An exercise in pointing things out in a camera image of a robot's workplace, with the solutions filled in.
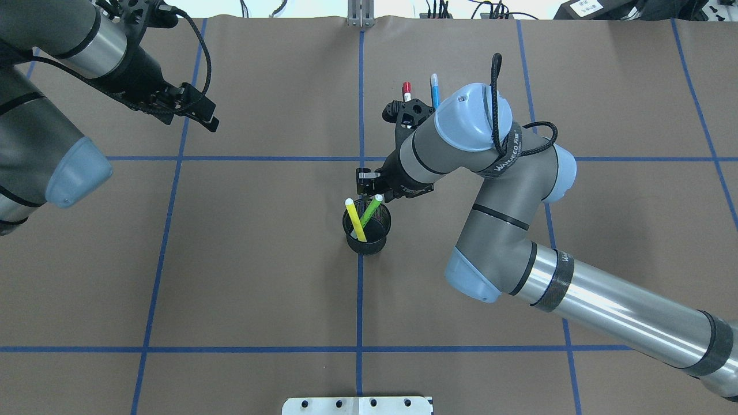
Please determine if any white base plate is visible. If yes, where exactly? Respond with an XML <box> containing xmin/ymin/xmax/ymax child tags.
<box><xmin>281</xmin><ymin>395</ymin><xmax>435</xmax><ymax>414</ymax></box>

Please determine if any grey aluminium frame bracket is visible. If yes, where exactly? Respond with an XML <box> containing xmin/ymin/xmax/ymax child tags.
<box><xmin>346</xmin><ymin>0</ymin><xmax>376</xmax><ymax>28</ymax></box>

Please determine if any green highlighter pen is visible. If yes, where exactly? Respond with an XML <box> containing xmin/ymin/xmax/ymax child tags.
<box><xmin>360</xmin><ymin>194</ymin><xmax>384</xmax><ymax>228</ymax></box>

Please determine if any blue highlighter pen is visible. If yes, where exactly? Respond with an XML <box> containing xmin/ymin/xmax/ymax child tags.
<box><xmin>430</xmin><ymin>73</ymin><xmax>441</xmax><ymax>110</ymax></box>

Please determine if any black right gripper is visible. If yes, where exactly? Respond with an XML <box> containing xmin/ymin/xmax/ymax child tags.
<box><xmin>356</xmin><ymin>100</ymin><xmax>435</xmax><ymax>202</ymax></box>

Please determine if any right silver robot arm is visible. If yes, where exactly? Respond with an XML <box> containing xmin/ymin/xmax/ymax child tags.
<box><xmin>356</xmin><ymin>53</ymin><xmax>737</xmax><ymax>402</ymax></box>

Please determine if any black cable bundle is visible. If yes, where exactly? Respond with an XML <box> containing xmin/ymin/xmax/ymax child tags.
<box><xmin>421</xmin><ymin>0</ymin><xmax>540</xmax><ymax>20</ymax></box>

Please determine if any yellow highlighter pen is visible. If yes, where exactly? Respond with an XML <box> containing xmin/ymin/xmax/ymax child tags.
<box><xmin>345</xmin><ymin>198</ymin><xmax>367</xmax><ymax>243</ymax></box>

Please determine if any red capped white marker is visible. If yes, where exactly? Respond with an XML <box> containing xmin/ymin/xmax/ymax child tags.
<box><xmin>401</xmin><ymin>81</ymin><xmax>413</xmax><ymax>103</ymax></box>

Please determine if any black mesh pen holder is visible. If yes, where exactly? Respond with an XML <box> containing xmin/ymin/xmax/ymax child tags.
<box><xmin>342</xmin><ymin>204</ymin><xmax>391</xmax><ymax>255</ymax></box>

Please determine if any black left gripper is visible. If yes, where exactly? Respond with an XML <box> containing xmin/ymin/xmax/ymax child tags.
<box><xmin>95</xmin><ymin>1</ymin><xmax>220</xmax><ymax>133</ymax></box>

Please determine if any brown paper table mat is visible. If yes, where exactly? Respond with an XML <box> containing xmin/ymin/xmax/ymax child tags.
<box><xmin>1</xmin><ymin>16</ymin><xmax>736</xmax><ymax>414</ymax></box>

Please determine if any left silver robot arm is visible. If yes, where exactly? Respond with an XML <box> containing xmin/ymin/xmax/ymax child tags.
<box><xmin>1</xmin><ymin>1</ymin><xmax>219</xmax><ymax>236</ymax></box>

